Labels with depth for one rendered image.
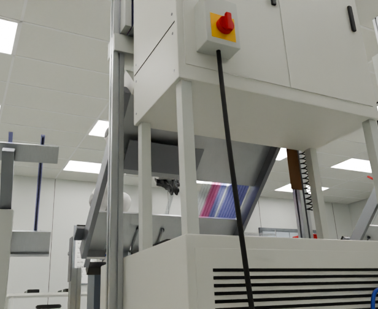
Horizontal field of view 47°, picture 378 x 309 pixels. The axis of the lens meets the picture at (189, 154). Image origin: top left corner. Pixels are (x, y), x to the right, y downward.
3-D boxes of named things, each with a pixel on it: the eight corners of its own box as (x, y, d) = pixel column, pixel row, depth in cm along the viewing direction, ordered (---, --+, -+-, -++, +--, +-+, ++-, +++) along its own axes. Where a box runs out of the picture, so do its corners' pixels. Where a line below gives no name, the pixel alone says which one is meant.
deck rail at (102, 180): (81, 259, 172) (79, 248, 177) (86, 259, 172) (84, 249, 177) (125, 92, 144) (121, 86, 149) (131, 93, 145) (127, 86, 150)
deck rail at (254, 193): (227, 260, 201) (223, 251, 206) (231, 260, 202) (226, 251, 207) (288, 122, 173) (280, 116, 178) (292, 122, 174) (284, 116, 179)
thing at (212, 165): (108, 177, 158) (105, 170, 162) (258, 190, 186) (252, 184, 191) (131, 93, 145) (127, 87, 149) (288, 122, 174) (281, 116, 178)
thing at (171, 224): (86, 252, 174) (84, 247, 177) (226, 254, 203) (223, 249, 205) (96, 213, 167) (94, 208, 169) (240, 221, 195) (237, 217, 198)
